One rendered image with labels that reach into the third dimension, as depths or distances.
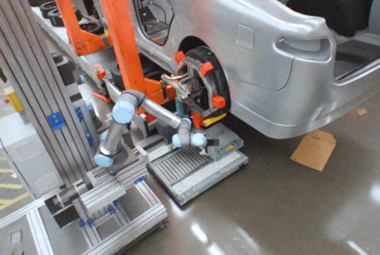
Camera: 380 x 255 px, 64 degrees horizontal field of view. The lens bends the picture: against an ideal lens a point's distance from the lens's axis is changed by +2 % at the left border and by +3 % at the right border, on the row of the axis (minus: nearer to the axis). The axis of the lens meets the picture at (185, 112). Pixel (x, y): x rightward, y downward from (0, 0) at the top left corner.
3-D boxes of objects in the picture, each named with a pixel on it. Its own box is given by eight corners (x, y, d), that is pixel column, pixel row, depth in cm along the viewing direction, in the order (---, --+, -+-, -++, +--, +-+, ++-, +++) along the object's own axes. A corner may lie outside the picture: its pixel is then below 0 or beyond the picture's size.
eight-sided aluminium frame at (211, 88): (218, 123, 269) (215, 70, 237) (213, 126, 266) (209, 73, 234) (185, 98, 307) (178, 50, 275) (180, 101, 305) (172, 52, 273)
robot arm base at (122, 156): (112, 168, 205) (108, 158, 199) (104, 156, 215) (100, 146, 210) (132, 158, 211) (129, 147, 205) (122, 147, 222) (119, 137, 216)
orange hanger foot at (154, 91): (192, 91, 329) (189, 62, 309) (151, 110, 309) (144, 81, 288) (183, 85, 341) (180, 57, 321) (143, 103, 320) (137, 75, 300)
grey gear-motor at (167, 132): (199, 134, 336) (196, 109, 316) (167, 151, 320) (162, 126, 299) (189, 126, 349) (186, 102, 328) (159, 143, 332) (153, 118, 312)
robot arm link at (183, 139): (176, 137, 188) (193, 137, 187) (173, 150, 179) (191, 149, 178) (174, 128, 184) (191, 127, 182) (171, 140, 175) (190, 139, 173)
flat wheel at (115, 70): (104, 85, 414) (99, 70, 400) (135, 64, 456) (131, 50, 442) (141, 95, 381) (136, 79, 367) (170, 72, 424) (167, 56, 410)
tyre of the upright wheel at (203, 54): (256, 92, 248) (215, 27, 257) (234, 104, 238) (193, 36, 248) (224, 116, 307) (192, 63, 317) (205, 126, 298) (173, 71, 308)
